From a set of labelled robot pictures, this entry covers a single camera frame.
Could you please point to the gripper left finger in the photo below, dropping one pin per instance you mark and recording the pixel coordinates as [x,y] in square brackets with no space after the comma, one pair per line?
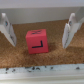
[8,29]

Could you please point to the white cabinet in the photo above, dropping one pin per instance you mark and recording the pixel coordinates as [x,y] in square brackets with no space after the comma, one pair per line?
[40,11]

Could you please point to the pink block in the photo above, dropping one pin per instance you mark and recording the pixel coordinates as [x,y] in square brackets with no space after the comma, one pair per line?
[36,41]

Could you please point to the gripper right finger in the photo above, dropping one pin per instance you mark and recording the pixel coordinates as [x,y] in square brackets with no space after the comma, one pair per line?
[69,30]

